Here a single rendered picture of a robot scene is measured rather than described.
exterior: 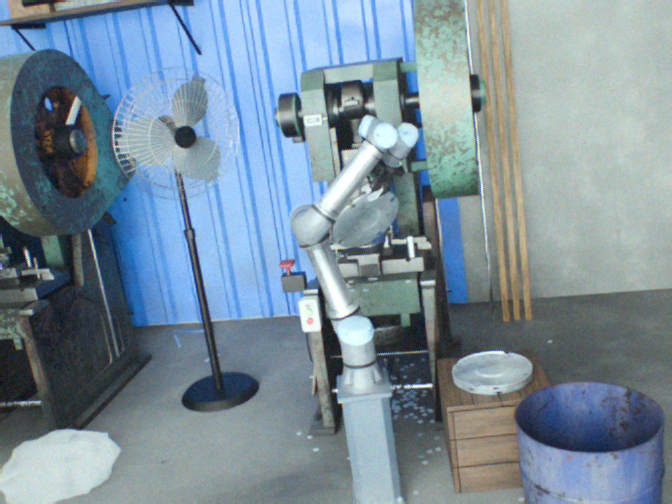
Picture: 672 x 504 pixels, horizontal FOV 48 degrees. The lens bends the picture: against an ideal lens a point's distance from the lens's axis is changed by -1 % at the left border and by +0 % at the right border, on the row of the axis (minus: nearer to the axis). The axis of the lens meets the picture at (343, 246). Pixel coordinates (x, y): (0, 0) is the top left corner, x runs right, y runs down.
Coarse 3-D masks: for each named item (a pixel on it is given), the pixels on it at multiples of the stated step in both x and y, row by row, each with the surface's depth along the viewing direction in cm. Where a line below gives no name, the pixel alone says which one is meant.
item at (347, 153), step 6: (348, 144) 318; (354, 144) 314; (360, 144) 314; (342, 150) 312; (348, 150) 311; (354, 150) 311; (342, 156) 312; (348, 156) 312; (342, 162) 313; (342, 168) 314; (360, 186) 315; (354, 192) 315; (360, 192) 315; (354, 198) 313; (348, 204) 318
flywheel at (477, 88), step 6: (474, 78) 300; (474, 84) 298; (480, 84) 301; (474, 90) 298; (480, 90) 301; (474, 96) 299; (480, 96) 300; (474, 102) 300; (480, 102) 301; (486, 102) 304; (474, 108) 302; (480, 108) 303
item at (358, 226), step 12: (372, 192) 280; (360, 204) 281; (372, 204) 285; (384, 204) 289; (396, 204) 293; (348, 216) 283; (360, 216) 288; (372, 216) 292; (384, 216) 295; (336, 228) 285; (348, 228) 288; (360, 228) 293; (372, 228) 296; (384, 228) 301; (336, 240) 290; (348, 240) 294; (360, 240) 298; (372, 240) 302
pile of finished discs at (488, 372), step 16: (496, 352) 292; (464, 368) 283; (480, 368) 280; (496, 368) 278; (512, 368) 278; (528, 368) 276; (464, 384) 272; (480, 384) 270; (496, 384) 267; (512, 384) 266
